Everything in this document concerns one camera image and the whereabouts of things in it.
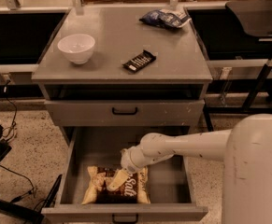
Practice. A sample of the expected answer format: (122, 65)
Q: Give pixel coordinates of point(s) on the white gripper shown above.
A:
(128, 162)

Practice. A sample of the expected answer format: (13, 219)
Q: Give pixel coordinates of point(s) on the brown chip bag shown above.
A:
(133, 190)

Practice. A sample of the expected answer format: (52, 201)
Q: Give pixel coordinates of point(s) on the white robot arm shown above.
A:
(245, 150)

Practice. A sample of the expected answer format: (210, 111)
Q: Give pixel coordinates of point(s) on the open bottom grey drawer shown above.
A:
(169, 186)

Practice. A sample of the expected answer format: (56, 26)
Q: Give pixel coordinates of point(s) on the closed upper grey drawer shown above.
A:
(125, 113)

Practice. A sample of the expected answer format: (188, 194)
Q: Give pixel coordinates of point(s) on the grey drawer cabinet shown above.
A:
(179, 73)

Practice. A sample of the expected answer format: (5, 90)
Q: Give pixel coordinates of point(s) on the blue chip bag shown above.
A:
(165, 18)

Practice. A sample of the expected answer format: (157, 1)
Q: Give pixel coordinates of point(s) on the black flat tablet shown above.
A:
(53, 192)

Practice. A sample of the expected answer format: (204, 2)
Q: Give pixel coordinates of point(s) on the black candy bar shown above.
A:
(140, 61)

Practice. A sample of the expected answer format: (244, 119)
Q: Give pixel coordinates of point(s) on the white bowl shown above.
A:
(77, 48)

